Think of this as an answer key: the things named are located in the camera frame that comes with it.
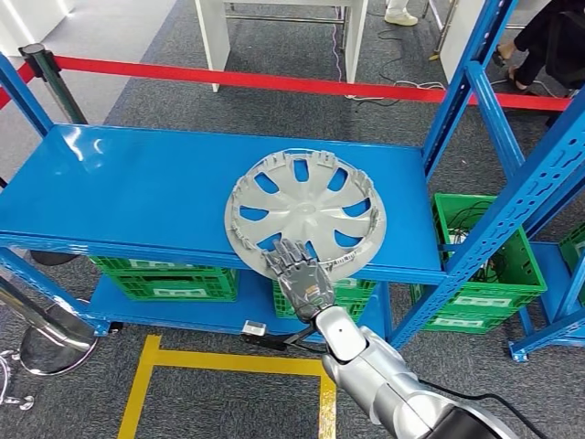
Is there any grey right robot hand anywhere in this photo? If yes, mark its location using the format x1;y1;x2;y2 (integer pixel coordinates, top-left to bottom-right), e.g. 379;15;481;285
262;238;337;322

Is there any grey plastic wheel cover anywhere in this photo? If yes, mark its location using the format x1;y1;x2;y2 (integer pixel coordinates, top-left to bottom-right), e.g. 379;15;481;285
223;148;387;283

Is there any green plastic crate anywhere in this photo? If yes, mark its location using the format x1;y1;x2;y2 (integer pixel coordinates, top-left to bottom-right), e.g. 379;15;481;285
90;257;240;303
272;277;378;322
558;222;585;307

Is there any red barrier belt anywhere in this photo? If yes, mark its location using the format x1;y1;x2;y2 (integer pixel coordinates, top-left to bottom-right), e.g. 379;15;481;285
0;54;574;114

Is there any white table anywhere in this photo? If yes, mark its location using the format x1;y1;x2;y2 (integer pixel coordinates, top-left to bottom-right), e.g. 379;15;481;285
194;0;369;93

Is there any person's foot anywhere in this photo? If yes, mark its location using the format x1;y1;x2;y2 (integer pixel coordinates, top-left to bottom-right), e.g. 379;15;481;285
384;0;418;27

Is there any white panel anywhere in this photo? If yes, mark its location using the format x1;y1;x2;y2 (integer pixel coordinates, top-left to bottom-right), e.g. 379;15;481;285
438;0;488;86

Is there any chrome stanchion with round base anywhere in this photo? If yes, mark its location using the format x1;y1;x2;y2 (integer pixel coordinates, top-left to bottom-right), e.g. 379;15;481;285
0;275;98;378

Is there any black stool with chrome base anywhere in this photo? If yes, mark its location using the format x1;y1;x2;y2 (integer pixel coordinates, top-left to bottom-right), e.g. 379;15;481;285
0;349;35;413

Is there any person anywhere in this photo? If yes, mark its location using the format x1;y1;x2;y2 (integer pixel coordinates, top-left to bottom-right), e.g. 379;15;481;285
492;0;585;95

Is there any white floor cable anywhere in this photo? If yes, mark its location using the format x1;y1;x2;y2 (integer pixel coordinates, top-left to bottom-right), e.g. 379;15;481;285
345;77;446;102

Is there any black floor cable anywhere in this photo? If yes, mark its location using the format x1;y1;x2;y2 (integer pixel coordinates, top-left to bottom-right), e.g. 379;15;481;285
354;27;408;112

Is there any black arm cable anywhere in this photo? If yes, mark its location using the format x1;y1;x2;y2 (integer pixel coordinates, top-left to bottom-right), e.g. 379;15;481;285
418;378;549;439

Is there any green crate with cables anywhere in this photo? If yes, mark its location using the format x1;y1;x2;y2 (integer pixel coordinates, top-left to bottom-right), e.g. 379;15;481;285
409;193;548;336

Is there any dark stanchion post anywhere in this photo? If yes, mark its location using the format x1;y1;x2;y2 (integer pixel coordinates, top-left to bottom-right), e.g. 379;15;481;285
17;42;87;268

